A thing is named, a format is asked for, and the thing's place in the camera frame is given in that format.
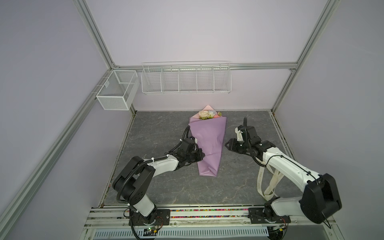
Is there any pink purple wrapping paper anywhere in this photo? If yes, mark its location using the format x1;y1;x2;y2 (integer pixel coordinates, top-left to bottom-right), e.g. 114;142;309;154
189;105;227;177

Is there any pink spray rose stem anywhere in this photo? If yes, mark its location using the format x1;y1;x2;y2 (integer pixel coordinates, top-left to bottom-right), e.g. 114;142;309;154
214;112;222;118

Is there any white rose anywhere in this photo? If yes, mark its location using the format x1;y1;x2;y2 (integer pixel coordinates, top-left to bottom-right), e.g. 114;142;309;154
207;111;217;119

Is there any cream rose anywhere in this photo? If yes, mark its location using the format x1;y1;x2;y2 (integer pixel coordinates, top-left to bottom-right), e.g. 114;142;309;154
198;110;211;120

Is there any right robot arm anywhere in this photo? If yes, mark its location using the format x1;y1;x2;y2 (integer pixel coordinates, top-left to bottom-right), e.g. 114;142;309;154
225;118;342;224

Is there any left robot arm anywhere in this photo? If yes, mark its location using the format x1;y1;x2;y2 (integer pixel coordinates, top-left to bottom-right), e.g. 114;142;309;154
112;126;205;225

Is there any cream printed ribbon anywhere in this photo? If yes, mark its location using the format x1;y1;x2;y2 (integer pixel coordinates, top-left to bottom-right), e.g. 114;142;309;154
257;167;284;201

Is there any small white mesh basket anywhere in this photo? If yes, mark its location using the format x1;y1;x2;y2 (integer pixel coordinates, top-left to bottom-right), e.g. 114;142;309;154
96;70;140;111

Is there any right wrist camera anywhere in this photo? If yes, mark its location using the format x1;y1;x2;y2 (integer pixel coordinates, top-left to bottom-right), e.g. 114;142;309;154
235;125;244;142

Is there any long white wire basket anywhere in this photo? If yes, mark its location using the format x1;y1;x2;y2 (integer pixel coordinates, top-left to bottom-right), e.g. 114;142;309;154
141;61;232;94

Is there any aluminium frame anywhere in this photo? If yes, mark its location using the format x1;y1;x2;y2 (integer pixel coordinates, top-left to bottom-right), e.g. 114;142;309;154
0;0;343;232

